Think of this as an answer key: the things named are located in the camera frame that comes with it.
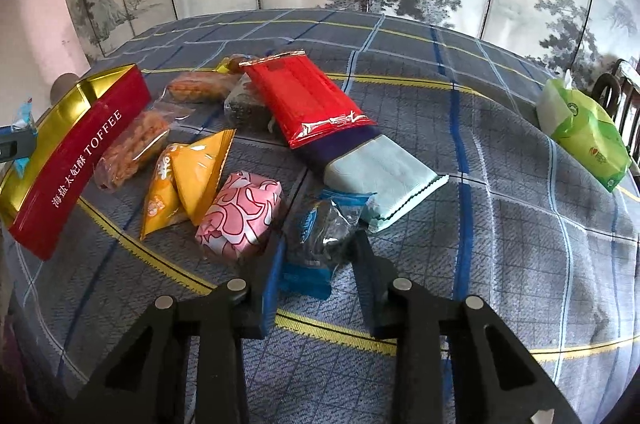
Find pink white patterned packet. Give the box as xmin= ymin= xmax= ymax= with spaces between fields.
xmin=195 ymin=170 xmax=282 ymax=262

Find clear bag orange snacks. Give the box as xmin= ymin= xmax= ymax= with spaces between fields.
xmin=93 ymin=101 xmax=194 ymax=191

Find blue clear cookie packet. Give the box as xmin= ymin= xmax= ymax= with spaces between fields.
xmin=279 ymin=188 xmax=373 ymax=300

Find orange snack packet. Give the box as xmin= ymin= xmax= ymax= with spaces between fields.
xmin=165 ymin=71 xmax=241 ymax=102

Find small gold wrapped candy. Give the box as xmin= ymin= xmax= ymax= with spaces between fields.
xmin=215 ymin=54 xmax=250 ymax=74

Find yellow orange snack bag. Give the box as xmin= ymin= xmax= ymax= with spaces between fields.
xmin=140 ymin=144 xmax=188 ymax=241

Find round grey wall knob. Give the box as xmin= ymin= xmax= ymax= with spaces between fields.
xmin=50 ymin=72 xmax=79 ymax=106

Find red foil snack packet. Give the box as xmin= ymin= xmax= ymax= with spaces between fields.
xmin=239 ymin=50 xmax=373 ymax=149

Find dark wooden chair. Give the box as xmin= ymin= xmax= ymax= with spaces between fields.
xmin=590 ymin=59 xmax=640 ymax=164

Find dark clear snack packet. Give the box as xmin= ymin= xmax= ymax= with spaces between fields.
xmin=224 ymin=74 xmax=272 ymax=132

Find red gold toffee box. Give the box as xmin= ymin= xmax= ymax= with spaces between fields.
xmin=1 ymin=64 xmax=151 ymax=260

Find orange triangular snack bag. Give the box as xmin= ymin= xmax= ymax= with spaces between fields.
xmin=170 ymin=129 xmax=235 ymax=227

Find green tissue pack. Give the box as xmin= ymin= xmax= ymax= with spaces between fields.
xmin=536 ymin=78 xmax=631 ymax=192

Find navy and pale blue packet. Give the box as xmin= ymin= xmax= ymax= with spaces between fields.
xmin=294 ymin=126 xmax=449 ymax=233

